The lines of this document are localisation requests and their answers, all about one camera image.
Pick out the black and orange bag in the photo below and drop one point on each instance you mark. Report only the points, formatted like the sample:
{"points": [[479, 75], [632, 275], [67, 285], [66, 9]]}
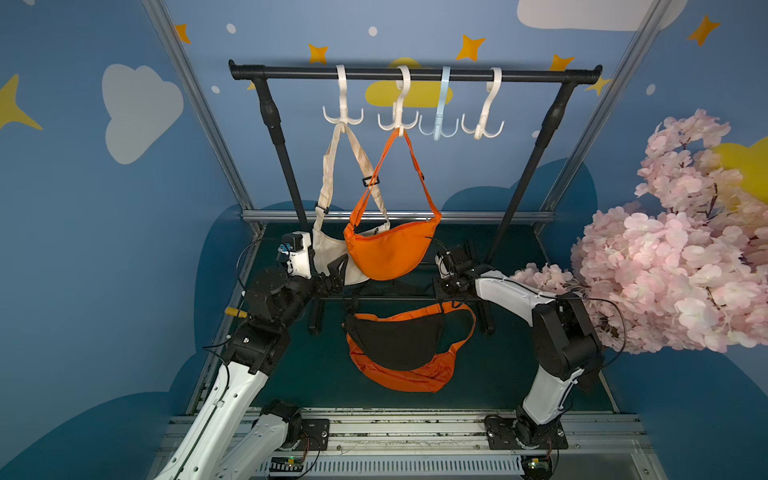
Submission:
{"points": [[406, 342]]}

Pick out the black clothes rack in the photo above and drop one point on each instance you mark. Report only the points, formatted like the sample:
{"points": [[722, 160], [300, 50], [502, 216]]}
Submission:
{"points": [[568, 80]]}

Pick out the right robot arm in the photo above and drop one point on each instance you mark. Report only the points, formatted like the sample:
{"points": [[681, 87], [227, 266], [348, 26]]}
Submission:
{"points": [[565, 342]]}

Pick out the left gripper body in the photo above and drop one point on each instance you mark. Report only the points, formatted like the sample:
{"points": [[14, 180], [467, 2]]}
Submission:
{"points": [[330, 279]]}

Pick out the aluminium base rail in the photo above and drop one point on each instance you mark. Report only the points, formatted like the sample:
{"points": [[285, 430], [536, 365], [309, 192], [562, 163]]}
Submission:
{"points": [[379, 443]]}

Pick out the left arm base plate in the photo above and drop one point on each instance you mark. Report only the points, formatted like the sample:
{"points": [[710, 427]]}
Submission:
{"points": [[314, 434]]}

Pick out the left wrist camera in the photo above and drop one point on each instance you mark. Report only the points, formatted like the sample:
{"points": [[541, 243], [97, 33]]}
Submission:
{"points": [[297, 252]]}

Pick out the light blue hook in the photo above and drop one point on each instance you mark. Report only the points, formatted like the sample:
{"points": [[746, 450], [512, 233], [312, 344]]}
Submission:
{"points": [[438, 131]]}

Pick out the cream sling bag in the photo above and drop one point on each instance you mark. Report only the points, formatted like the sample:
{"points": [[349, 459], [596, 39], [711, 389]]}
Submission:
{"points": [[328, 249]]}

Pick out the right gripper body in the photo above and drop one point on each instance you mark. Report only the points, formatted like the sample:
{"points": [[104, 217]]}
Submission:
{"points": [[452, 266]]}

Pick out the aluminium frame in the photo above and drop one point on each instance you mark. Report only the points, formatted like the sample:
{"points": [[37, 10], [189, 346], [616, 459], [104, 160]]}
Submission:
{"points": [[470, 181]]}

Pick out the white hook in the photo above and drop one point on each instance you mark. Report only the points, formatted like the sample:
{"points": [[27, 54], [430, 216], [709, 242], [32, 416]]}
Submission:
{"points": [[398, 126], [344, 117], [480, 130]]}

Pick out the circuit board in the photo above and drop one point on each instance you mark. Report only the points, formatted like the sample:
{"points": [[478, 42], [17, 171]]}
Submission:
{"points": [[291, 466], [536, 468]]}

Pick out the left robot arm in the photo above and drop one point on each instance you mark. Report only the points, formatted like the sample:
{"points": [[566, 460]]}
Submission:
{"points": [[274, 301]]}

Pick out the yellow handled brush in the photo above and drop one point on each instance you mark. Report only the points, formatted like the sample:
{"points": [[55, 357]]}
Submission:
{"points": [[235, 312]]}

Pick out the pink cherry blossom tree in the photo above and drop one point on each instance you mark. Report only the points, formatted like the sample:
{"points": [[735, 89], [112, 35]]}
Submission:
{"points": [[691, 277]]}

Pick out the orange ripstop waist bag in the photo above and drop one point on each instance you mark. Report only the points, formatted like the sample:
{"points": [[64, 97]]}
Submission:
{"points": [[429, 378]]}

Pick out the right circuit board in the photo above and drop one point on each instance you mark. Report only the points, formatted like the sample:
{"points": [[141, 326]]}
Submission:
{"points": [[536, 468]]}

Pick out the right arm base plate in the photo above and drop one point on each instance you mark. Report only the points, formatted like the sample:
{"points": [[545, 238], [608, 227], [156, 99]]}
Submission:
{"points": [[507, 433]]}

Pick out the orange sling bag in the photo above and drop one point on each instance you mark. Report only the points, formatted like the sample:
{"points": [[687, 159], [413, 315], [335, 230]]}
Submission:
{"points": [[396, 252]]}

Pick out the left circuit board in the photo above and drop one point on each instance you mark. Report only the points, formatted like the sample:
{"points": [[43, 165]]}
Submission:
{"points": [[291, 466]]}

